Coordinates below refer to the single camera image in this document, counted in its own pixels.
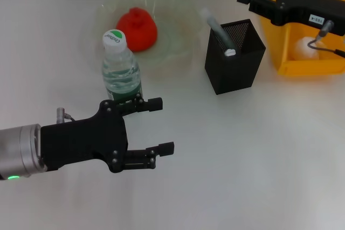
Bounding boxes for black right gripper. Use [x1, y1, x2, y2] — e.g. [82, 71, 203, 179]
[236, 0, 345, 37]

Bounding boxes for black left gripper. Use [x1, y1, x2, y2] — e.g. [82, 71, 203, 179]
[39, 96, 175, 174]

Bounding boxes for grey marker pen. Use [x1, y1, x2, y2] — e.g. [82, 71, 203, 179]
[199, 8, 234, 52]

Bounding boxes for clear green-label water bottle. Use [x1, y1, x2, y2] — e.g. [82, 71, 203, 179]
[101, 29, 143, 106]

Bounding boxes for white paper ball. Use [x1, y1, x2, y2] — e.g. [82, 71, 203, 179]
[293, 37, 321, 60]

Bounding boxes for red round fruit toy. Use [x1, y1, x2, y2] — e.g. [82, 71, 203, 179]
[115, 8, 158, 52]

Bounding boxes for pale green glass fruit bowl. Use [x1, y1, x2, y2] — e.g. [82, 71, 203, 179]
[94, 0, 203, 66]

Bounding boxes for black mesh pen holder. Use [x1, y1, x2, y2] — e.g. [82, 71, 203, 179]
[204, 19, 267, 96]

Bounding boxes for yellow plastic bin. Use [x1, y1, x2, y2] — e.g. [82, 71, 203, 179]
[258, 0, 345, 76]

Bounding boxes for right arm cable with connector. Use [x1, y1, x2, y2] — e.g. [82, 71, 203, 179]
[308, 19, 345, 59]

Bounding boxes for arm cable with connector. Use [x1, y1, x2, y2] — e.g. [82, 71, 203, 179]
[56, 107, 78, 125]
[308, 19, 345, 59]

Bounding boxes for left arm cable with connector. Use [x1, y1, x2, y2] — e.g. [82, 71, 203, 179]
[56, 107, 78, 125]

